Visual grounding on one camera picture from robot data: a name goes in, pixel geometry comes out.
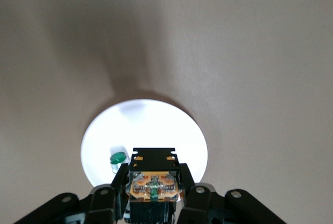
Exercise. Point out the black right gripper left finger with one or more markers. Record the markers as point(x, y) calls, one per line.
point(104, 203)

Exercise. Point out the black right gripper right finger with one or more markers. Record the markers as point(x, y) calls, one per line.
point(203, 203)

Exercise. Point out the black orange push-button switch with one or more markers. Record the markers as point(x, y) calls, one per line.
point(153, 182)

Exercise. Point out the pale pink round plate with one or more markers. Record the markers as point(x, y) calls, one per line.
point(145, 125)

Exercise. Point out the brown table mat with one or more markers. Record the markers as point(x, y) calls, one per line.
point(234, 52)

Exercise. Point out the white green push-button switch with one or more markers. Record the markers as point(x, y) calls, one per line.
point(118, 157)

